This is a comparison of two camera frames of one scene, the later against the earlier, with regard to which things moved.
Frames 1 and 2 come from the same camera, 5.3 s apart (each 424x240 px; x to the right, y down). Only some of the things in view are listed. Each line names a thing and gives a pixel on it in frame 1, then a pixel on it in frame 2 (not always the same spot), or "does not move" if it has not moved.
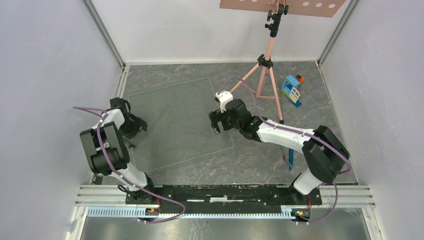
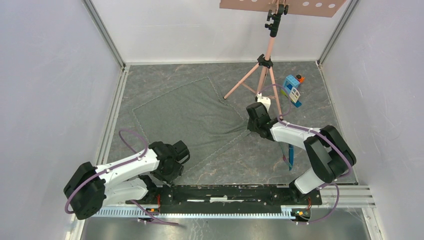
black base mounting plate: x=218 y=199 does not move
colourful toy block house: x=289 y=89 does not move
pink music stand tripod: x=267 y=89 does not move
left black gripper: x=138 y=124 to x=178 y=168
